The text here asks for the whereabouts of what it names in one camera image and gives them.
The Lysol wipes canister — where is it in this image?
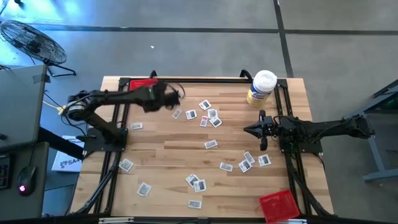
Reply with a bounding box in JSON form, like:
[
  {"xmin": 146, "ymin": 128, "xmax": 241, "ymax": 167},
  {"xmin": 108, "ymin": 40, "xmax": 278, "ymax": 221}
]
[{"xmin": 246, "ymin": 70, "xmax": 278, "ymax": 108}]

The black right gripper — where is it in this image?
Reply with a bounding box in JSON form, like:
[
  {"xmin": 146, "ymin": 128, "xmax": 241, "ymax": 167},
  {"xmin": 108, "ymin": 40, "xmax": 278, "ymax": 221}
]
[{"xmin": 243, "ymin": 109, "xmax": 282, "ymax": 152}]

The black keyboard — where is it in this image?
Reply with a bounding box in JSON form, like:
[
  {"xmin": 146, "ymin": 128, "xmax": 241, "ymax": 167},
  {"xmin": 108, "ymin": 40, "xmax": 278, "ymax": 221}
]
[{"xmin": 0, "ymin": 153, "xmax": 12, "ymax": 190}]

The grey metal table frame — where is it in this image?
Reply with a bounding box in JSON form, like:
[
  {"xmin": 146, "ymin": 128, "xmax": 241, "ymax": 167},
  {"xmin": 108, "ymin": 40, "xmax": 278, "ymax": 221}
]
[{"xmin": 341, "ymin": 79, "xmax": 398, "ymax": 184}]

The white printed cardboard box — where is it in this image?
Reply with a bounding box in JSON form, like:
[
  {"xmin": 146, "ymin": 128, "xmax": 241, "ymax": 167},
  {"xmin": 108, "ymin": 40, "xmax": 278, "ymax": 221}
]
[{"xmin": 51, "ymin": 135, "xmax": 85, "ymax": 173}]

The black floor fan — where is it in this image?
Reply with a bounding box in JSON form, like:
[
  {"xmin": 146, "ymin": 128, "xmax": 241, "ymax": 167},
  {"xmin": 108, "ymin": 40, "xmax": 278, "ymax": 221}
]
[{"xmin": 0, "ymin": 19, "xmax": 77, "ymax": 78}]

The dark grey desk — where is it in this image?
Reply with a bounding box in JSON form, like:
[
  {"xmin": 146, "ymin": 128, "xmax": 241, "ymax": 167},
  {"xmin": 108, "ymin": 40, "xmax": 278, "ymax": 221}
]
[{"xmin": 0, "ymin": 142, "xmax": 50, "ymax": 222}]

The red plastic mesh basket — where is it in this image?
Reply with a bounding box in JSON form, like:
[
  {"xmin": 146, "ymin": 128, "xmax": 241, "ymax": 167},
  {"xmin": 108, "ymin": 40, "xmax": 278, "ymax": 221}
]
[
  {"xmin": 129, "ymin": 78, "xmax": 159, "ymax": 92},
  {"xmin": 259, "ymin": 189, "xmax": 301, "ymax": 224}
]

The grey computer monitor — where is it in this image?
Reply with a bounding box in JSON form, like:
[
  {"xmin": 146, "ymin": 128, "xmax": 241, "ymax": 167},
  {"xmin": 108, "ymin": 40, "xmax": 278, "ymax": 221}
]
[{"xmin": 0, "ymin": 64, "xmax": 48, "ymax": 152}]

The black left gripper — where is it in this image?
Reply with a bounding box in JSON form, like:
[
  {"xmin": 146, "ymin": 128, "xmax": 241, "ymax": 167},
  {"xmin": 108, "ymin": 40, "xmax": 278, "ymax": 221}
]
[{"xmin": 142, "ymin": 80, "xmax": 182, "ymax": 113}]

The black diagonal bar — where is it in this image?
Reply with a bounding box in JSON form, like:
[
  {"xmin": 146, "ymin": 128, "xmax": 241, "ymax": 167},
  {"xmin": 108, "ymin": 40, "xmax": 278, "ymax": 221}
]
[{"xmin": 37, "ymin": 126, "xmax": 88, "ymax": 161}]

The black computer mouse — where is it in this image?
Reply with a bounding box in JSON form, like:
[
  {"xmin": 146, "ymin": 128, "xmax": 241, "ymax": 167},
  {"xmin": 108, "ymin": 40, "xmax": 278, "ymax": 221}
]
[{"xmin": 17, "ymin": 165, "xmax": 37, "ymax": 197}]

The yellow cable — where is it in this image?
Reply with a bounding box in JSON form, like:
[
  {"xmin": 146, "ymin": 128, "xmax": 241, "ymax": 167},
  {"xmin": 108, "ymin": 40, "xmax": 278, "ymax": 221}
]
[{"xmin": 42, "ymin": 99, "xmax": 68, "ymax": 115}]

